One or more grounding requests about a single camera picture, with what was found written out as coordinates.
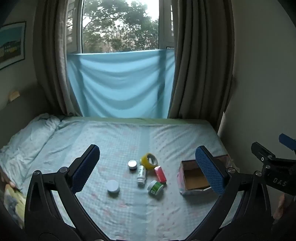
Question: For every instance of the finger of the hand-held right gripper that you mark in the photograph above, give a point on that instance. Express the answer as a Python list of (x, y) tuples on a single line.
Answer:
[(262, 153), (288, 140)]

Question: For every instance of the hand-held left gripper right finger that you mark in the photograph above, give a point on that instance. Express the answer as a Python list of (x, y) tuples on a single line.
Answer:
[(209, 172)]

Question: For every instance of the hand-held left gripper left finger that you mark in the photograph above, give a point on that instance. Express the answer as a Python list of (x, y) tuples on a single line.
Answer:
[(86, 169)]

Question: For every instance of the cardboard box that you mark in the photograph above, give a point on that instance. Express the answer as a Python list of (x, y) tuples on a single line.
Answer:
[(194, 182)]

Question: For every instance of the wide white round jar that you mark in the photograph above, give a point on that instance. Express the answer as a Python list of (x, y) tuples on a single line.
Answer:
[(113, 186)]

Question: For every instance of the small silver lid tin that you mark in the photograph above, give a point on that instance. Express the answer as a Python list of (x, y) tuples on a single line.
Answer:
[(132, 164)]

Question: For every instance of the small red box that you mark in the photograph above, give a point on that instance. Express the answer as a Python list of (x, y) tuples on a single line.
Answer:
[(160, 174)]

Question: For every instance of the white pill bottle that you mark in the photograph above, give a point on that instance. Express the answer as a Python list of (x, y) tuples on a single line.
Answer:
[(141, 175)]

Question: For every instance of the green label jar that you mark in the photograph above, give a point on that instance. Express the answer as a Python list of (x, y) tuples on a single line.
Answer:
[(155, 188)]

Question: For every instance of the yellow tape roll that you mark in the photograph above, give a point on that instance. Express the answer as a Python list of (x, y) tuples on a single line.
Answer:
[(144, 162)]

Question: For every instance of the person's right hand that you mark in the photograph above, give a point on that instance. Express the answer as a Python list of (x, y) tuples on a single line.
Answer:
[(279, 206)]

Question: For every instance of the bed with light blue sheet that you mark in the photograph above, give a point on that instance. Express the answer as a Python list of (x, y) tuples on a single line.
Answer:
[(120, 139)]

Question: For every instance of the light blue crumpled pillow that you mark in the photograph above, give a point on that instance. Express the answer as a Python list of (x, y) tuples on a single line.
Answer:
[(27, 139)]

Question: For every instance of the yellow green printed cloth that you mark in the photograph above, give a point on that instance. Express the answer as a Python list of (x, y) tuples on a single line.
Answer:
[(13, 201)]

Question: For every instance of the light blue hanging cloth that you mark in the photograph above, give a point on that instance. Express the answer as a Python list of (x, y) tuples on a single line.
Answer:
[(115, 85)]

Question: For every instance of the grey curtain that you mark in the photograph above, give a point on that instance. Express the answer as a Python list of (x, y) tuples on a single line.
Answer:
[(53, 58), (201, 58)]

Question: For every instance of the trees outside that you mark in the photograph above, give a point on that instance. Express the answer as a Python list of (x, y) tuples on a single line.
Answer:
[(120, 27)]

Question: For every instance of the window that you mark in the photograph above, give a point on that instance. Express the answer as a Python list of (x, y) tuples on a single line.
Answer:
[(165, 23)]

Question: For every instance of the small yellow wall fixture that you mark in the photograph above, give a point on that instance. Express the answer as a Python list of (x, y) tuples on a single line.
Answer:
[(13, 95)]

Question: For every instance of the framed wall picture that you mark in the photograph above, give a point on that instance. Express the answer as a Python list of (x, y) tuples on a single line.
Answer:
[(11, 44)]

